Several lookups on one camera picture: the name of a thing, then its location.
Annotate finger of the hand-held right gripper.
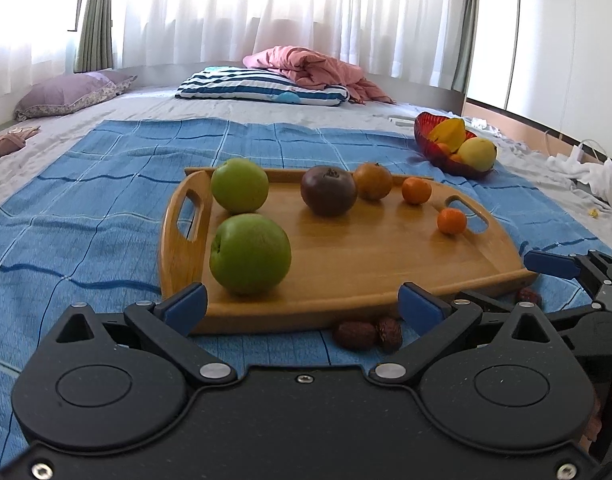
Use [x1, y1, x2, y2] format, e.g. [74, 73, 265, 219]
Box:
[523, 248, 612, 306]
[458, 289, 612, 333]

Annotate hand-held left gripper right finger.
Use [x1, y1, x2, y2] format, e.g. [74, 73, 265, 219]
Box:
[368, 281, 578, 387]

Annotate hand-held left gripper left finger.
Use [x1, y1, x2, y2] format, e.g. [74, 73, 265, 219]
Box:
[52, 281, 238, 387]

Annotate dried red date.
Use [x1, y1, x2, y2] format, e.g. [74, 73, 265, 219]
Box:
[333, 321, 378, 351]
[516, 287, 543, 311]
[376, 316, 403, 353]

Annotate wooden tray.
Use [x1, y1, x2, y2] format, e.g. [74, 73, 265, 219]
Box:
[157, 166, 539, 336]

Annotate green apple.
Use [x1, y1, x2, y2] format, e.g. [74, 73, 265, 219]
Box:
[210, 157, 270, 214]
[208, 213, 292, 296]

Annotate small tangerine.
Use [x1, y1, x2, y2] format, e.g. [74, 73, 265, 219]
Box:
[437, 207, 468, 236]
[401, 176, 433, 206]

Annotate brown orange round fruit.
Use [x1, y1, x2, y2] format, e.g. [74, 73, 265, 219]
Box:
[353, 161, 394, 201]

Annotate dark purple round fruit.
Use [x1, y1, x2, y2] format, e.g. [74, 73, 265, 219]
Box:
[300, 166, 358, 218]

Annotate white crumpled cloth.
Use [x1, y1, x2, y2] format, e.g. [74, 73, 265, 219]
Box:
[546, 152, 612, 206]

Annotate yellow pear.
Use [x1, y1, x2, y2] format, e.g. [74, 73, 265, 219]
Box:
[457, 137, 498, 172]

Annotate blue checked blanket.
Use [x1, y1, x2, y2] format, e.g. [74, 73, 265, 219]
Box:
[0, 118, 612, 461]

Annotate red glass bowl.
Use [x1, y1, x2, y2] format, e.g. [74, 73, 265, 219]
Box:
[414, 112, 496, 180]

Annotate yellow star fruit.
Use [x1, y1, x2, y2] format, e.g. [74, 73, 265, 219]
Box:
[428, 117, 468, 153]

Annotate bed with grey sheet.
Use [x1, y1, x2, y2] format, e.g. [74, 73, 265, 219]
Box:
[0, 62, 612, 241]

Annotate white wardrobe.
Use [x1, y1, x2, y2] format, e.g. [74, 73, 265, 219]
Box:
[463, 0, 612, 161]

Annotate blue striped pillow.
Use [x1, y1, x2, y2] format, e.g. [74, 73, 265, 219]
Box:
[175, 65, 350, 107]

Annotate pink garment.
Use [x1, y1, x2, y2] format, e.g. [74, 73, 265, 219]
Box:
[0, 126, 42, 158]

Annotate purple pillow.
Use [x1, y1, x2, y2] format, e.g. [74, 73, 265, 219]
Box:
[13, 71, 138, 122]

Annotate green curtain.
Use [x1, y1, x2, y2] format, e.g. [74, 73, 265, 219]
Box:
[453, 0, 482, 93]
[73, 0, 118, 73]

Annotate pink quilt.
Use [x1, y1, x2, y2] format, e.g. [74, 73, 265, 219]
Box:
[242, 46, 394, 106]

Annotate white sheer curtain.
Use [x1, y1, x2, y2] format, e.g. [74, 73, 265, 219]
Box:
[0, 0, 482, 106]

